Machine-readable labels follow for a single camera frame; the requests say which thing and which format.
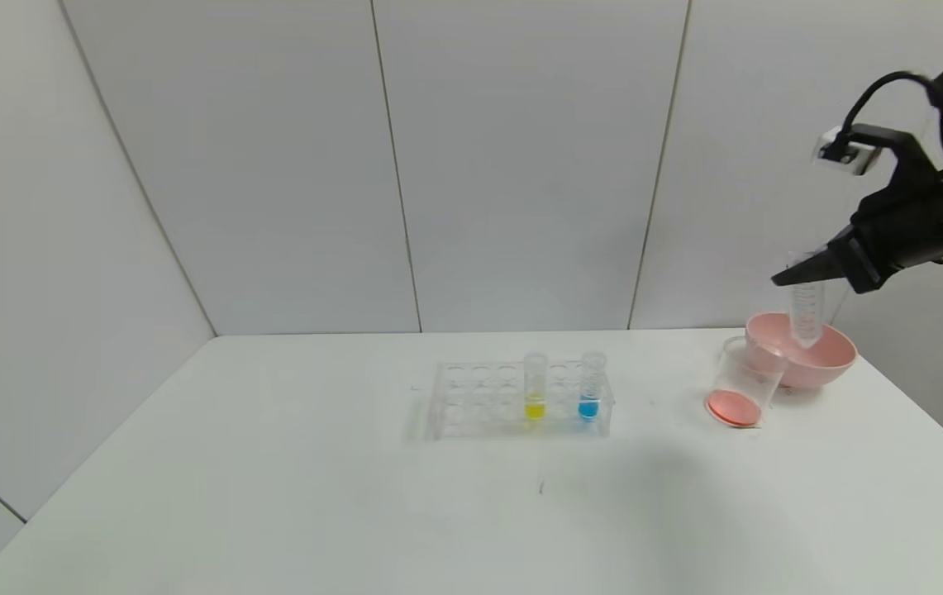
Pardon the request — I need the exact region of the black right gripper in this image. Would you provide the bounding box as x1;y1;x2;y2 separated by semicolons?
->
770;168;943;295

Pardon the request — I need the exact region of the test tube with red pigment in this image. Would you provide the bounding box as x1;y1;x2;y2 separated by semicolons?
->
787;252;826;348

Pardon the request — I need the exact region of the black camera cable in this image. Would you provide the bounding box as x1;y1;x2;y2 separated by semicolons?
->
841;71;939;137

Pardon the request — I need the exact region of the test tube with blue pigment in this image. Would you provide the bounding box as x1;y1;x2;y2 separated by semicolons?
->
579;351;607;421

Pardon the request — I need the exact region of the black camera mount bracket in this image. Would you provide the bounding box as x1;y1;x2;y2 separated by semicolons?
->
851;124;943;199

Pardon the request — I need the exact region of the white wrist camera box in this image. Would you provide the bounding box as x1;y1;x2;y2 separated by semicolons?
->
814;124;885;176

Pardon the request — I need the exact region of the pink bowl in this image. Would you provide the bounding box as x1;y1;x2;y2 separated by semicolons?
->
742;312;858;391

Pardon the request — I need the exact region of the clear glass beaker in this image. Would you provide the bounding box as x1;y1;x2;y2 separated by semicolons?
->
704;336;788;430

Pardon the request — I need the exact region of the clear plastic test tube rack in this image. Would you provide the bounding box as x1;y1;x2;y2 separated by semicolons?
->
428;357;614;440

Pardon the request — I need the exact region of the test tube with yellow pigment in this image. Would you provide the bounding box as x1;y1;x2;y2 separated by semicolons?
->
523;353;549;422

